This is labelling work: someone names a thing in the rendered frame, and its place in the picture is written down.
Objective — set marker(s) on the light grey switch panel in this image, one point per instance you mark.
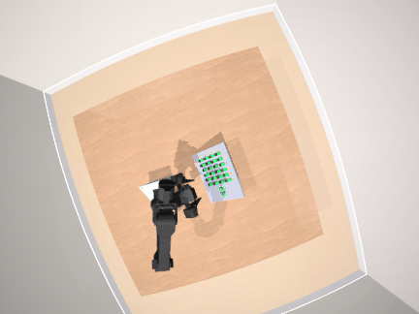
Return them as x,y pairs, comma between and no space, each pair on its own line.
218,173

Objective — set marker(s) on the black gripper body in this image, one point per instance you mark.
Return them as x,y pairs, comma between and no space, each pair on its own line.
190,211

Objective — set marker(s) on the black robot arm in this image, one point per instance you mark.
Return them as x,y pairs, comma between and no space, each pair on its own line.
165,219

